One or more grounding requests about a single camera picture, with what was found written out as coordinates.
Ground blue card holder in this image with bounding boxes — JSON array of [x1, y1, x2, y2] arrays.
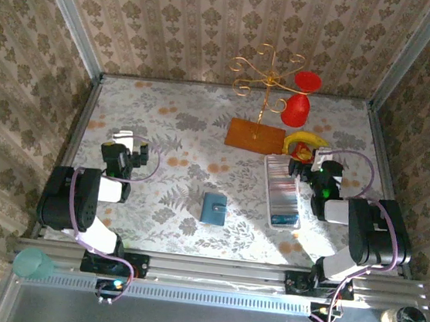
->
[[198, 191, 229, 227]]

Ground white card tray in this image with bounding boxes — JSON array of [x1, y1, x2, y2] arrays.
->
[[256, 152, 310, 233]]

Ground red snack packet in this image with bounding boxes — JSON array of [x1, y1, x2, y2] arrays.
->
[[289, 141, 318, 165]]

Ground yellow banana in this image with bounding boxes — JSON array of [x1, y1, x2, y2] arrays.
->
[[281, 128, 332, 159]]

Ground red plastic goblet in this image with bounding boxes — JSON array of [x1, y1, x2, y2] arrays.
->
[[279, 68, 323, 130]]

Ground small controller board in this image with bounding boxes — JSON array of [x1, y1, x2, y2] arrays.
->
[[93, 277, 127, 307], [307, 302, 341, 322]]

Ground teal plastic cup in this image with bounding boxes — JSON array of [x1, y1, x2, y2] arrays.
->
[[11, 246, 59, 283]]

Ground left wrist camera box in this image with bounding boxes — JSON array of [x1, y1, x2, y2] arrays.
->
[[110, 128, 136, 148]]

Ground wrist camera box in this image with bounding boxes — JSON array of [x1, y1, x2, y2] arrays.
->
[[110, 128, 136, 148], [313, 147, 334, 170]]

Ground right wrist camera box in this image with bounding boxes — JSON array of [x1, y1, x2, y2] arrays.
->
[[313, 147, 334, 170]]

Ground aluminium side rail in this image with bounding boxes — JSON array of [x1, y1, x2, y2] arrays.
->
[[347, 101, 430, 280], [30, 68, 105, 246]]

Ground gold wire stand wooden base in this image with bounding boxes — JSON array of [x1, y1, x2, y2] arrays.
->
[[218, 39, 309, 158]]

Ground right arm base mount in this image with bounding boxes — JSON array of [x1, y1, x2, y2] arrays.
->
[[283, 269, 357, 303]]

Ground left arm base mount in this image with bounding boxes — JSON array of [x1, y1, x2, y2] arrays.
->
[[80, 247, 151, 281]]

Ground aluminium frame rail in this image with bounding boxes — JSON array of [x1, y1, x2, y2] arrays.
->
[[12, 236, 430, 315]]

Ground aluminium corner post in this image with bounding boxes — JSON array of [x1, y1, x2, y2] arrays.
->
[[367, 0, 430, 116], [22, 0, 113, 82]]

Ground slotted grey cable duct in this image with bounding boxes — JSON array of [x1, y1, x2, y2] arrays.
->
[[43, 268, 313, 317]]

